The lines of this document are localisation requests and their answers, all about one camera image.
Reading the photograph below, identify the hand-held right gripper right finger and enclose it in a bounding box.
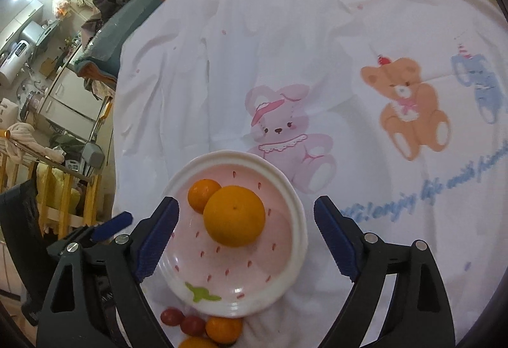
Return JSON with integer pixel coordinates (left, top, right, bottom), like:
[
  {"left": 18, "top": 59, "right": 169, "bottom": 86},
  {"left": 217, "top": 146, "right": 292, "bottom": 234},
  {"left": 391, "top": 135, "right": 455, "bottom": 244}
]
[{"left": 313, "top": 195, "right": 455, "bottom": 348}]

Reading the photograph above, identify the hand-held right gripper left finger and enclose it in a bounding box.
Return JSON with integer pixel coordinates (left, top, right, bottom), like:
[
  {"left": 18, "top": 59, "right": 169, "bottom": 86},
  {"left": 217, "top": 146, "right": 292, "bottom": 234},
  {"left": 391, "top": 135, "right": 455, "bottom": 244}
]
[{"left": 37, "top": 196, "right": 179, "bottom": 348}]

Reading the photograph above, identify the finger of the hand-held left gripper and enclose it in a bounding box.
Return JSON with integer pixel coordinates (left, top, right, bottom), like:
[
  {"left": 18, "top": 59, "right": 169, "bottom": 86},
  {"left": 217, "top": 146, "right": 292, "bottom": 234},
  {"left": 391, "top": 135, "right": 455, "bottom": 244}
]
[{"left": 47, "top": 212, "right": 134, "bottom": 255}]

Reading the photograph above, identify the red cherry tomato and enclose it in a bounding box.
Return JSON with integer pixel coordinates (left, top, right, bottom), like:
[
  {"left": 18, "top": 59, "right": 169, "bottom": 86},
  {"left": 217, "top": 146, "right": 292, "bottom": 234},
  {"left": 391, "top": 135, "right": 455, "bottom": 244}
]
[
  {"left": 180, "top": 315, "right": 206, "bottom": 336},
  {"left": 160, "top": 307, "right": 185, "bottom": 327}
]

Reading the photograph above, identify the white oval plate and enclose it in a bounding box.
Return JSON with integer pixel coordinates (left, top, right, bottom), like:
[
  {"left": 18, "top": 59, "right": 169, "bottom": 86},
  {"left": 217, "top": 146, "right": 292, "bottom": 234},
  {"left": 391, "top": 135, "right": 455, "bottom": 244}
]
[{"left": 157, "top": 150, "right": 308, "bottom": 318}]

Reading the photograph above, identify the medium orange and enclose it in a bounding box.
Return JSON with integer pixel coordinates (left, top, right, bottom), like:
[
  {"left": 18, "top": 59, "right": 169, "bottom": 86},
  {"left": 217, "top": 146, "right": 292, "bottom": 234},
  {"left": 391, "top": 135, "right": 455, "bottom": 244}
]
[{"left": 178, "top": 336, "right": 219, "bottom": 348}]

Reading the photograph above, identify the small tangerine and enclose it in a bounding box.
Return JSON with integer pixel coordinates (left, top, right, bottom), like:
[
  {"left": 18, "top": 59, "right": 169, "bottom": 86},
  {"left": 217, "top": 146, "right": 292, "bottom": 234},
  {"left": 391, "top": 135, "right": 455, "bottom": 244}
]
[
  {"left": 205, "top": 316, "right": 243, "bottom": 345},
  {"left": 187, "top": 178, "right": 222, "bottom": 214}
]

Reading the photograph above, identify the yellow cloth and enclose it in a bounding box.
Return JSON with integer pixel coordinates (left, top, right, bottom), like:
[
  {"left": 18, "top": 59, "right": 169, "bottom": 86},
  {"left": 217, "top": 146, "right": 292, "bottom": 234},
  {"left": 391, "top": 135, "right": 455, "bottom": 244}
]
[{"left": 36, "top": 166, "right": 81, "bottom": 211}]

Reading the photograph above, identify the grey plastic appliance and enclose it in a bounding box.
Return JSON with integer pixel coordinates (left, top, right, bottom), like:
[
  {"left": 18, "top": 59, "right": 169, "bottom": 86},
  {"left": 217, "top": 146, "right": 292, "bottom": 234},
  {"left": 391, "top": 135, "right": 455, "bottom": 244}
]
[{"left": 81, "top": 142, "right": 105, "bottom": 171}]

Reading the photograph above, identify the wooden drying rack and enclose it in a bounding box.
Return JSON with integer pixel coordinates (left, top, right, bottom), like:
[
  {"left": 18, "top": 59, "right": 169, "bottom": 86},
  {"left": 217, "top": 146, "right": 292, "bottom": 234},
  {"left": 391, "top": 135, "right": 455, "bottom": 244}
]
[{"left": 0, "top": 130, "right": 104, "bottom": 238}]

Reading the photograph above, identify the large orange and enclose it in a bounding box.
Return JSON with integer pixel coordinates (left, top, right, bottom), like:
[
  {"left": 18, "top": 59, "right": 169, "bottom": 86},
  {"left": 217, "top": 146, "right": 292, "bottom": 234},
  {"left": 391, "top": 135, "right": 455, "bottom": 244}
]
[{"left": 203, "top": 185, "right": 266, "bottom": 247}]

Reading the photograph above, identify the beige cloth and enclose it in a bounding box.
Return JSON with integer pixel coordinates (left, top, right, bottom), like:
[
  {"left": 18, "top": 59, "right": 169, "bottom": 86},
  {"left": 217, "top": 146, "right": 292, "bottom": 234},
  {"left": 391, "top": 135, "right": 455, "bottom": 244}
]
[{"left": 4, "top": 123, "right": 66, "bottom": 164}]

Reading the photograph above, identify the white cabinet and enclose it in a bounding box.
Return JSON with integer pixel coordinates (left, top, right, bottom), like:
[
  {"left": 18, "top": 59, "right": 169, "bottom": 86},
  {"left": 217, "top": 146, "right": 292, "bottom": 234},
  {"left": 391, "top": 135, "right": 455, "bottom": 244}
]
[{"left": 37, "top": 66, "right": 110, "bottom": 134}]

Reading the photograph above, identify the white round appliance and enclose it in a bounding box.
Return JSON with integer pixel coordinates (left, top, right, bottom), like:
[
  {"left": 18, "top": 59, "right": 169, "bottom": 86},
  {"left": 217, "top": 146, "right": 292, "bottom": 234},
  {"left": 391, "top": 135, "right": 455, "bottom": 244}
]
[{"left": 0, "top": 40, "right": 30, "bottom": 89}]

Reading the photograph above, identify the teal sofa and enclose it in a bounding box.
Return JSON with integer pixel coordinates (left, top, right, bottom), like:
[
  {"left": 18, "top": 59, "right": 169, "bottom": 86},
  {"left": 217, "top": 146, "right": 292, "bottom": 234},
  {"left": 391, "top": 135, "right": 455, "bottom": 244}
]
[{"left": 75, "top": 0, "right": 179, "bottom": 79}]

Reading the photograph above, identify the white cartoon print blanket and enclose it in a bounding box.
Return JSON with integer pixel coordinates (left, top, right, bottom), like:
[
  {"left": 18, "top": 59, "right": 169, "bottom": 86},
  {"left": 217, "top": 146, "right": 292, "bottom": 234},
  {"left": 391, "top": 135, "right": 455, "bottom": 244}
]
[{"left": 109, "top": 0, "right": 508, "bottom": 348}]

